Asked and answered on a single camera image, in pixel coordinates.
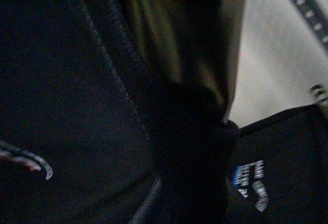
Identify black t-shirt with logo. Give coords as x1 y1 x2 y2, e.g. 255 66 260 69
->
1 0 327 223

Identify clothes hanger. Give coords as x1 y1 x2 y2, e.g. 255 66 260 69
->
310 84 327 108

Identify grey front perforated rack rail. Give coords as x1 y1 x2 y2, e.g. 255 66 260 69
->
290 0 327 50

